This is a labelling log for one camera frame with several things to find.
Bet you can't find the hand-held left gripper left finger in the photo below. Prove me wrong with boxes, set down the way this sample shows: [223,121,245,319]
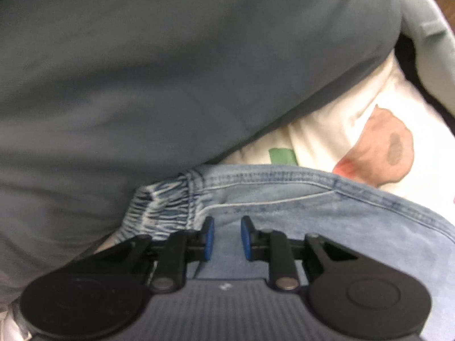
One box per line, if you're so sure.
[93,216,216,294]

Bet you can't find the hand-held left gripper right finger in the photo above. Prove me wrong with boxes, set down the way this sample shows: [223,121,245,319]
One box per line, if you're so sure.
[241,215,359,291]

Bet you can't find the light blue denim jeans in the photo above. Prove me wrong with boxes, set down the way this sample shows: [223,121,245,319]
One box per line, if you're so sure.
[94,163,455,341]

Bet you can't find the cream bear print bedsheet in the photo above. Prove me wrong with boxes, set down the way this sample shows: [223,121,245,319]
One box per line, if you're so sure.
[217,48,455,207]

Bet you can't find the black cloth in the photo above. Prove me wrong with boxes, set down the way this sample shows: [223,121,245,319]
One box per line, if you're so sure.
[393,32,427,89]

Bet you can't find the grey neck pillow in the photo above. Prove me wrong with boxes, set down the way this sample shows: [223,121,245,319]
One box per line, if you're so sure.
[389,0,455,136]

